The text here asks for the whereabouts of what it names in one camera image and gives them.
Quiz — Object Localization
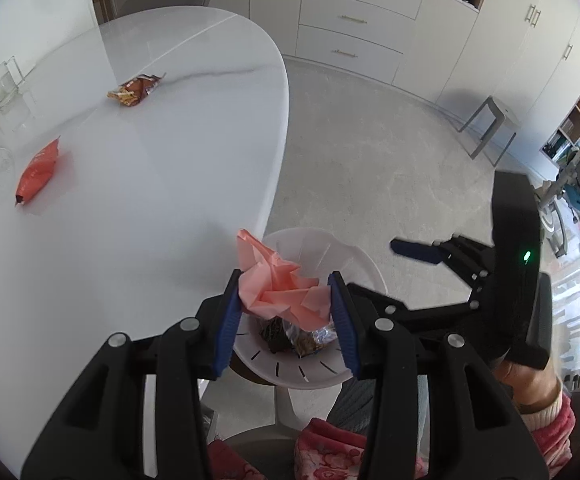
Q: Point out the person's right hand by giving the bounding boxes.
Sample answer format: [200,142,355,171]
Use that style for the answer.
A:
[492,354,561,414]

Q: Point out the person's pink floral clothing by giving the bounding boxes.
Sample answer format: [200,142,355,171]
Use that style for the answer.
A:
[207,416,429,480]

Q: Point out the person's grey knit clothing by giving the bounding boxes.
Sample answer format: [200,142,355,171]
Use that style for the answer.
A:
[328,379,431,437]

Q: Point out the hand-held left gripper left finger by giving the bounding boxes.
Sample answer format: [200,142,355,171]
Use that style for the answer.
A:
[20,269,243,480]

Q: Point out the person's right forearm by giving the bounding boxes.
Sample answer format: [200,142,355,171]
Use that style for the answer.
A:
[518,393,578,467]

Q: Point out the open shelf with books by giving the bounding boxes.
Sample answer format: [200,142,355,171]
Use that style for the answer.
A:
[541,57,580,172]

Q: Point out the clear acrylic rack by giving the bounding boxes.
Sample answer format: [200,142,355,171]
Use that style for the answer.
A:
[0,56,27,112]

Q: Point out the white slotted waste bin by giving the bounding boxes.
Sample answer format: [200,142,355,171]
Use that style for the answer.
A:
[232,227,389,392]

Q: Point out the beige built-in cabinet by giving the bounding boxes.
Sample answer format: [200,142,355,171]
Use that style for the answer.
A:
[87,0,580,181]

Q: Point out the grey stool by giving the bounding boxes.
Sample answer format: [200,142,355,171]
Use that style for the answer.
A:
[458,95,521,168]

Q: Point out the brown snack packet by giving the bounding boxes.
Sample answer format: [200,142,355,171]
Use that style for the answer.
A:
[107,73,166,109]

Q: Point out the orange snack packet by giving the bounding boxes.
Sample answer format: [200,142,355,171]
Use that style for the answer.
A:
[14,135,62,209]

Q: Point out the pink paper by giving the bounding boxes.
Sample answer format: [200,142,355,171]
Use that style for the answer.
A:
[237,228,333,333]

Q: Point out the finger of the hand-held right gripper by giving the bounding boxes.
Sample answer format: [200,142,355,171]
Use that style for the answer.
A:
[390,234,494,289]
[347,283,496,335]

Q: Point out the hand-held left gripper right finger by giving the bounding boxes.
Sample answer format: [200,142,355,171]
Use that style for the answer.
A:
[329,271,548,480]

